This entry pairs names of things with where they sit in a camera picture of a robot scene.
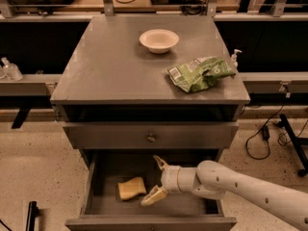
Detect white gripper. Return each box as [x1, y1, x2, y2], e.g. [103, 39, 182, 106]
[141, 155, 198, 207]

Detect yellow sponge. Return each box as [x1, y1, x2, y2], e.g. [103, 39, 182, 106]
[117, 177, 146, 201]

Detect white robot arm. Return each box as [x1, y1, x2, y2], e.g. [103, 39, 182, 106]
[141, 155, 308, 231]

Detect closed grey upper drawer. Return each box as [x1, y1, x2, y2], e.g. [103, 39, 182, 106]
[64, 122, 239, 149]

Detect open grey middle drawer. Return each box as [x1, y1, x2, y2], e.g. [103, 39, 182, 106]
[65, 149, 236, 231]

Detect grey wooden drawer cabinet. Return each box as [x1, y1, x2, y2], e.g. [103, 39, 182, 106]
[49, 13, 251, 231]

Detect green chip bag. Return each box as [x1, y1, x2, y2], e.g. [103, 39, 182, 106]
[167, 57, 236, 93]

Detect black object on floor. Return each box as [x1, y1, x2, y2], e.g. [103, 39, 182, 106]
[25, 201, 39, 231]

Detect small pump bottle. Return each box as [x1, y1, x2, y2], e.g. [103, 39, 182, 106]
[231, 49, 243, 68]

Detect white ceramic bowl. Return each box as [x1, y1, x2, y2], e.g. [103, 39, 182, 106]
[140, 29, 179, 54]

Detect black stand leg with wheel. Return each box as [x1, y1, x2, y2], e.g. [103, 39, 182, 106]
[280, 115, 308, 177]

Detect clear sanitizer bottle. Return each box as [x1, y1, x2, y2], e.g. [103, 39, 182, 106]
[1, 57, 23, 81]

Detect black power cable on floor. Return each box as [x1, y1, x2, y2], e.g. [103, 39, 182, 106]
[244, 84, 308, 161]

